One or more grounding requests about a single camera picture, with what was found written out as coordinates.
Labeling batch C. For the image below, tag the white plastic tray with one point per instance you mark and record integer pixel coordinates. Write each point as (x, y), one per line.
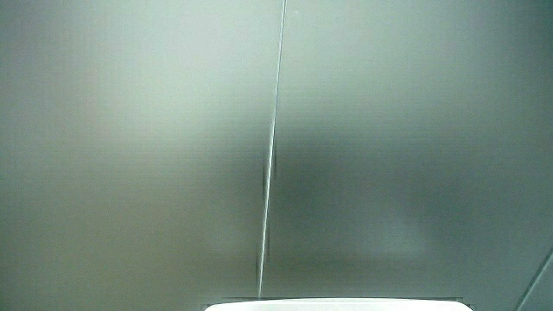
(337, 306)

